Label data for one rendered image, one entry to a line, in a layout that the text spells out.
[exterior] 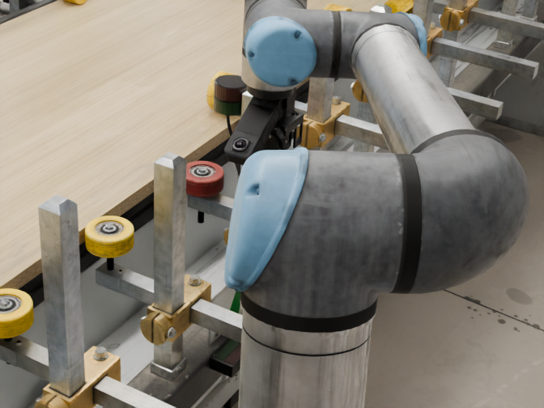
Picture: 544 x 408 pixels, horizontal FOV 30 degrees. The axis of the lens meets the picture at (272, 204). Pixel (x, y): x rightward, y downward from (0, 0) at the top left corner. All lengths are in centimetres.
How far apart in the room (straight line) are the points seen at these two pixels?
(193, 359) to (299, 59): 63
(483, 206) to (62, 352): 75
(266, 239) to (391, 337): 221
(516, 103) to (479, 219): 340
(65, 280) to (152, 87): 92
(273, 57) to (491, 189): 56
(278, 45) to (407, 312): 185
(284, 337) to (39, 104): 137
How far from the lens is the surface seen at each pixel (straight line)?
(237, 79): 171
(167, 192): 150
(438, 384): 285
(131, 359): 187
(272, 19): 133
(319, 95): 190
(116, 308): 192
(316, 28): 134
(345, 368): 85
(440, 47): 238
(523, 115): 422
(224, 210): 185
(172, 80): 223
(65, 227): 130
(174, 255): 156
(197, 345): 178
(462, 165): 83
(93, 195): 180
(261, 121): 150
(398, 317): 305
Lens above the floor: 183
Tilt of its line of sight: 31 degrees down
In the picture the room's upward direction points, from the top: 4 degrees clockwise
